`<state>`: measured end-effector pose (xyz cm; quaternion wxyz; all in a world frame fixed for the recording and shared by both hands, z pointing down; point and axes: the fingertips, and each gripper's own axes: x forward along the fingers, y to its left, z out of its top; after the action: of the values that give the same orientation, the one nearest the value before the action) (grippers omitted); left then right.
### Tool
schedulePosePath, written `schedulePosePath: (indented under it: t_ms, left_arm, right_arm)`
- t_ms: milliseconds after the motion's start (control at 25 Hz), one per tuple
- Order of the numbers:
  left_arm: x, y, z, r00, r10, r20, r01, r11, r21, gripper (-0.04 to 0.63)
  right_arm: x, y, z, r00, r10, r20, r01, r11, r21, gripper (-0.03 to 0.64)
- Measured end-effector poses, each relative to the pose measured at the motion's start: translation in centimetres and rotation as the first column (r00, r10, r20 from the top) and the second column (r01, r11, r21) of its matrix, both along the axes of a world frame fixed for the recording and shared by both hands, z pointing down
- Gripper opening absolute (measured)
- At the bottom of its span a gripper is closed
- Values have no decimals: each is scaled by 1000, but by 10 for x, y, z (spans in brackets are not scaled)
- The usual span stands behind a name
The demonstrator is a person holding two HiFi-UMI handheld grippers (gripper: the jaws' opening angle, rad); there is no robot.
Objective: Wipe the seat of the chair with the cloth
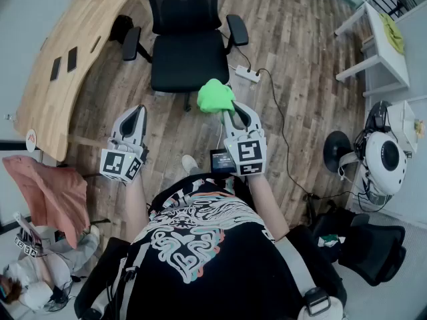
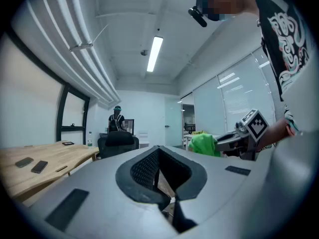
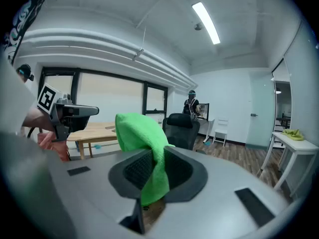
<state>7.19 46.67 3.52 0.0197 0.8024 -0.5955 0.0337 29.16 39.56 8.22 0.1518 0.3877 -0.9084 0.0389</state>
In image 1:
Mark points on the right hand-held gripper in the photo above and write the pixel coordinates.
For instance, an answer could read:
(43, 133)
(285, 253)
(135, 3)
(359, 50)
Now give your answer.
(248, 152)

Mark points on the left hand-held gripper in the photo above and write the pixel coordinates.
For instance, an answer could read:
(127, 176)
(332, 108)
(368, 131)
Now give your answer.
(115, 163)

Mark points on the green cloth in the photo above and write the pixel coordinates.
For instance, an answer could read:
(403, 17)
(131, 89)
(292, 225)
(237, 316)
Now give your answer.
(213, 95)

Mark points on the person's left forearm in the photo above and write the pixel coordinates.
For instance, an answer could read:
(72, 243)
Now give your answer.
(136, 208)

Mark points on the person's right forearm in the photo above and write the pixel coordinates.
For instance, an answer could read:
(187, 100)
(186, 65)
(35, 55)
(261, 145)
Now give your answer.
(267, 205)

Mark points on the small black screen device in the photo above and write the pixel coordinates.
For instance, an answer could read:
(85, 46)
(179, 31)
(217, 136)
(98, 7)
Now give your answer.
(221, 162)

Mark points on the white power strip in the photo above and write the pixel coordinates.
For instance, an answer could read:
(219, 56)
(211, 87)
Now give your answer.
(247, 73)

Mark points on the person's white shoe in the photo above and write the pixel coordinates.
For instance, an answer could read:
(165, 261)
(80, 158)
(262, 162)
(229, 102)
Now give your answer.
(189, 162)

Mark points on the curved wooden desk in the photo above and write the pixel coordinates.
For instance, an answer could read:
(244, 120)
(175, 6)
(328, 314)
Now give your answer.
(50, 105)

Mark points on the black floor stand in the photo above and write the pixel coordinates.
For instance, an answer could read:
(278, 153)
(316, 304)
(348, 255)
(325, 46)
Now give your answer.
(335, 150)

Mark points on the round white logo sticker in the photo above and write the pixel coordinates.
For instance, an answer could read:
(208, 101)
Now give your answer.
(30, 140)

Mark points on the pink cloth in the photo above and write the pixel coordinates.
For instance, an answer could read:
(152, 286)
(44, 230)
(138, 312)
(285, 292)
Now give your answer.
(50, 192)

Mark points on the green and white packet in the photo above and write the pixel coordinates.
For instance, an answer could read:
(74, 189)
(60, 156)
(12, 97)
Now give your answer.
(328, 241)

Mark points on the white round fan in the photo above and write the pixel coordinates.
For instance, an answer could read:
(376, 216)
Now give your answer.
(387, 158)

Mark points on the person's black printed t-shirt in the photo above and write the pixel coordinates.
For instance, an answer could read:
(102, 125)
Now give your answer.
(233, 278)

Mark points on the white box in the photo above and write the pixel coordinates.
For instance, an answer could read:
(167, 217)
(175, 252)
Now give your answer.
(402, 122)

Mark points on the white shelf unit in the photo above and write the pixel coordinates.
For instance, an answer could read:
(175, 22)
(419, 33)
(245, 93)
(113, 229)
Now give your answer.
(387, 55)

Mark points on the yellow-green cloth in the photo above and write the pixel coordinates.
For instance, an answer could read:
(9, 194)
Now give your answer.
(393, 33)

